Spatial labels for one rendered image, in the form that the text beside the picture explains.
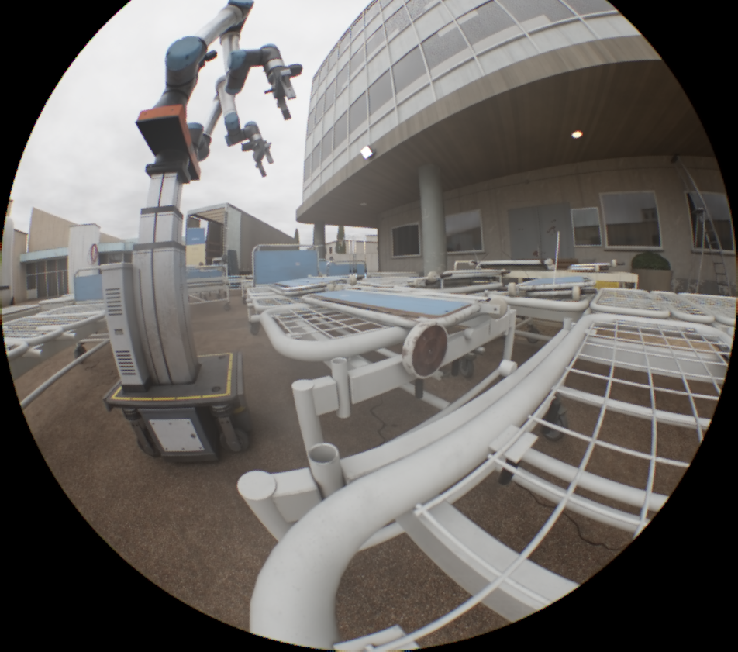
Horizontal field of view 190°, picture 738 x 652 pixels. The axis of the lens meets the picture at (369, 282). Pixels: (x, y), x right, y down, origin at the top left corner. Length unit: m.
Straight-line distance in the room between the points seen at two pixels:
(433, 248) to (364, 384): 5.13
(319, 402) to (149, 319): 0.65
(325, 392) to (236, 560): 0.55
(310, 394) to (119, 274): 0.69
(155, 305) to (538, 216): 6.80
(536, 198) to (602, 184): 2.02
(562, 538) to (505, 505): 0.22
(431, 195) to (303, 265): 4.05
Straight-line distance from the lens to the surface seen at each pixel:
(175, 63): 0.86
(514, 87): 4.00
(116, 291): 0.85
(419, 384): 0.65
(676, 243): 6.94
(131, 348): 0.86
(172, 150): 0.96
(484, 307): 0.68
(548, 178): 6.82
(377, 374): 0.43
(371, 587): 0.65
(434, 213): 5.58
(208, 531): 0.79
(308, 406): 0.39
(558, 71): 4.01
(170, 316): 0.83
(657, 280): 5.26
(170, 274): 0.81
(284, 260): 2.38
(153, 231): 0.87
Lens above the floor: 0.64
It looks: 4 degrees down
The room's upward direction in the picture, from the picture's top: 2 degrees counter-clockwise
